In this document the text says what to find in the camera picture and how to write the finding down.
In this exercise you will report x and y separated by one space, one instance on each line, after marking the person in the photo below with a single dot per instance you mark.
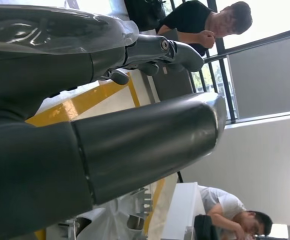
225 205
185 20

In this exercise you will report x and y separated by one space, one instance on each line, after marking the white cabinet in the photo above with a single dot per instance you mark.
182 212

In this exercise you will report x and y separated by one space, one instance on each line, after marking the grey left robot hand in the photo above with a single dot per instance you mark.
60 165

